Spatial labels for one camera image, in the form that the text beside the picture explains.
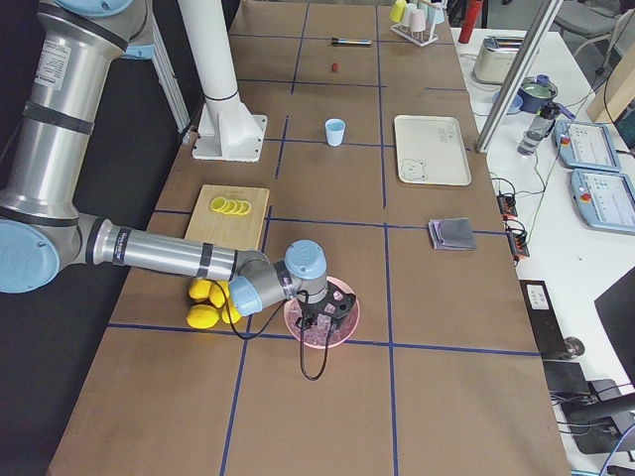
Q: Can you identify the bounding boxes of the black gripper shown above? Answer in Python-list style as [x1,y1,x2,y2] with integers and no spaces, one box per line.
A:
[296,282,357,333]

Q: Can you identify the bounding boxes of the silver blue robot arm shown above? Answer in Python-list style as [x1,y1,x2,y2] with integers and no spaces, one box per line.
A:
[1,1,182,340]

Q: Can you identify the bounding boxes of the pink bowl of ice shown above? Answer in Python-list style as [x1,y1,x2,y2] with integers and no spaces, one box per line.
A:
[284,277,359,349]

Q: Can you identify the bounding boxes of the light blue plastic cup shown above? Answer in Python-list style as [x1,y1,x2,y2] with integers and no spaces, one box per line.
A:
[324,118,346,147]

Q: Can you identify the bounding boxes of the pink plastic cup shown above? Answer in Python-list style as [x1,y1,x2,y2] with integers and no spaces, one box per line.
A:
[401,4,427,34]

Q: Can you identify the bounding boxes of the yellow plastic cup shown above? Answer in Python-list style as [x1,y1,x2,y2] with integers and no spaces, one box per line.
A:
[389,0,408,24]

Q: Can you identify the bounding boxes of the yellow lemon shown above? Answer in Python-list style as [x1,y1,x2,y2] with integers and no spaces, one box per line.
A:
[187,303,220,329]
[208,281,230,308]
[220,301,242,324]
[189,279,212,303]

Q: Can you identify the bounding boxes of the bamboo cutting board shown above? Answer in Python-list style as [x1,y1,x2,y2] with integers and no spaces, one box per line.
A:
[185,184,270,251]

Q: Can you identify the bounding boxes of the grey purple folded cloths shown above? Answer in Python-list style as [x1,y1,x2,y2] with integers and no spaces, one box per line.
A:
[429,218,476,250]

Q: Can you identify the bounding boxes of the lemon slices stack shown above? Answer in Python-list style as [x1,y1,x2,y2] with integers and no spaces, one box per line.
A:
[209,196,252,216]

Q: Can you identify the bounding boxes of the cream bear serving tray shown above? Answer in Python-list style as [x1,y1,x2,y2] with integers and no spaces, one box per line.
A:
[394,115,471,186]

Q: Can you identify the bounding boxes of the steel muddler black tip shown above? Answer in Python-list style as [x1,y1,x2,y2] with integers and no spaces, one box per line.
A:
[330,37,373,48]

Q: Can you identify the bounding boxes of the clear water bottle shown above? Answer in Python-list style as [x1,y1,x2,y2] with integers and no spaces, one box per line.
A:
[517,101,561,156]

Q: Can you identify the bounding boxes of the blue bowl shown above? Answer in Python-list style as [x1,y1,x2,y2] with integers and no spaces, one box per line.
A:
[492,92,523,115]

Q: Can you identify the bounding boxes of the black monitor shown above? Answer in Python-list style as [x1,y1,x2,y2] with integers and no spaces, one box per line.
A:
[594,269,635,382]

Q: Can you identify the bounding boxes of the dark blue saucepan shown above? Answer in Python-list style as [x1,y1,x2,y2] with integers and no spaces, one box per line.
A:
[518,74,559,113]

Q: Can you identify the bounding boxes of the blue teach pendant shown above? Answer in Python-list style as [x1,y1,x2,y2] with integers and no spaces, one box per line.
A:
[554,119,621,173]
[570,169,634,234]

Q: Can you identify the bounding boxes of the cream toaster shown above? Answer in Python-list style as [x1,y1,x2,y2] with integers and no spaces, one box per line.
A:
[473,36,524,85]

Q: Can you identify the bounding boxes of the red bottle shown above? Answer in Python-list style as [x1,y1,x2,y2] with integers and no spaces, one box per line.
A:
[458,0,483,44]

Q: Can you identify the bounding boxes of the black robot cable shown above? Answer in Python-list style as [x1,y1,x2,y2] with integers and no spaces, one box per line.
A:
[217,282,334,382]

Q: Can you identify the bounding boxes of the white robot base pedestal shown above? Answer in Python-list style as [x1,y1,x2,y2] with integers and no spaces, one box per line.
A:
[179,0,268,163]

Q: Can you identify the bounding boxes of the white wire cup rack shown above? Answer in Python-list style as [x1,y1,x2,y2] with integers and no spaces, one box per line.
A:
[389,0,447,47]

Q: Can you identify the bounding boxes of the aluminium frame post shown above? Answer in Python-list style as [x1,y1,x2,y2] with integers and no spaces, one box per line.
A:
[474,0,564,154]

